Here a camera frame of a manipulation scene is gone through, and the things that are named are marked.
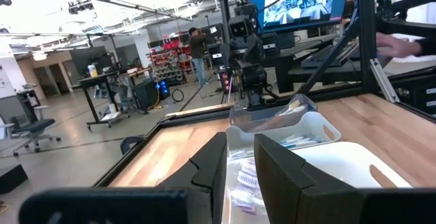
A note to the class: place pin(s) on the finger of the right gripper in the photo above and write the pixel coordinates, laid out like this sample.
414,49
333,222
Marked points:
258,101
251,101

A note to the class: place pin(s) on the red storage shelf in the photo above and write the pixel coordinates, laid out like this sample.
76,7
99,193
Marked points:
167,64

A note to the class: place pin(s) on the person's forearm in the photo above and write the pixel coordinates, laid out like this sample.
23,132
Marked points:
427,47

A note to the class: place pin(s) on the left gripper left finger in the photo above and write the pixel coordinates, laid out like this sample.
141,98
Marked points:
136,207

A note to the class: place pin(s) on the white plastic bin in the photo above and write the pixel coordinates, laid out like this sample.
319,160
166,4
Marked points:
340,162

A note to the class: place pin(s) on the person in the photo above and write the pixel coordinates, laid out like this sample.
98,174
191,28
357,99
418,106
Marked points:
198,53

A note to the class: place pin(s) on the person's hand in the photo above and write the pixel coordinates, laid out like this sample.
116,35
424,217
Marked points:
396,45

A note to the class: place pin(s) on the black computer blue lights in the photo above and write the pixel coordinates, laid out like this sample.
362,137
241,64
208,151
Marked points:
163,88

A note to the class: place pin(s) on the black rolling workbench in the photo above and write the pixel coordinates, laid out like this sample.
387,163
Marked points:
102,79

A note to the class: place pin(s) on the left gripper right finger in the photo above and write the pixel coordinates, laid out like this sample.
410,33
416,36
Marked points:
306,203

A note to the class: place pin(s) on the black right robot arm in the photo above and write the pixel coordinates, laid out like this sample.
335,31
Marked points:
242,30

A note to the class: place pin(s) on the dark grey monitor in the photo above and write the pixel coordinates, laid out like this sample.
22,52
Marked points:
299,9

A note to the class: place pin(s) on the black ceiling spotlight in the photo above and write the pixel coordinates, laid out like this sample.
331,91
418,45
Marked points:
80,6

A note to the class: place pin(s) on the black box pink lights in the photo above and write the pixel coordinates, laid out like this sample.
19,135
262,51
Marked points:
226,81

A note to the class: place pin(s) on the grey office chair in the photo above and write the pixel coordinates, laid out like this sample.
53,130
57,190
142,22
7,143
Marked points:
30,128

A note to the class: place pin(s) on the black drawer cabinet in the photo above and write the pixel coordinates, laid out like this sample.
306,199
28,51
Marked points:
419,91

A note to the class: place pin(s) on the black floor box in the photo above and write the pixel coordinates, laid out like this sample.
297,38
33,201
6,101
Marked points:
12,178

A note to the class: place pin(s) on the grey metal mounting plate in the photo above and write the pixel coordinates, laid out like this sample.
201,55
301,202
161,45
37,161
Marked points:
385,81

